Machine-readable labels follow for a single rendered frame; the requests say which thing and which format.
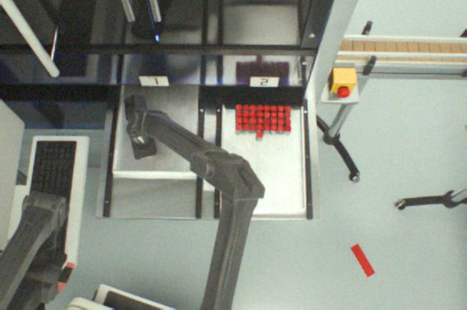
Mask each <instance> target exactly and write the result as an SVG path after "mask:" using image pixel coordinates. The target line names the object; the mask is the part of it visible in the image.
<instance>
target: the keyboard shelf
mask: <svg viewBox="0 0 467 310"><path fill-rule="evenodd" d="M37 141H77V151H76V158H75V164H74V171H73V184H72V191H71V198H70V205H69V207H70V209H69V212H68V216H69V218H68V230H67V237H66V243H65V250H64V253H66V254H67V255H68V256H67V261H66V263H64V265H63V268H64V267H65V266H66V264H67V263H74V264H75V266H74V268H75V267H76V266H77V265H78V251H79V237H80V230H81V222H82V215H83V201H84V194H85V193H84V187H85V179H86V171H87V165H88V151H89V143H90V138H89V137H88V136H35V137H34V138H33V146H32V151H31V157H30V162H29V167H28V182H27V186H25V185H16V186H15V191H14V196H13V205H12V210H11V215H10V216H11V220H10V225H9V230H8V239H10V238H11V237H12V235H13V234H14V233H15V231H16V229H17V227H18V224H19V223H20V220H21V216H22V203H23V199H24V197H25V196H26V195H29V193H30V190H29V188H30V183H31V178H32V172H33V163H34V157H35V152H36V146H37Z"/></svg>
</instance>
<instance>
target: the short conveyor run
mask: <svg viewBox="0 0 467 310"><path fill-rule="evenodd" d="M372 24H373V23H372V21H367V22H366V24H365V25H366V26H364V30H363V32H362V33H361V35H349V34H345V35H344V38H343V42H342V44H341V47H340V50H339V53H338V55H337V57H336V59H335V63H354V64H355V74H356V78H368V79H440V80H460V81H467V28H466V29H465V30H464V31H463V33H462V34H461V35H460V36H459V37H412V36H370V35H369V31H370V29H371V27H372Z"/></svg>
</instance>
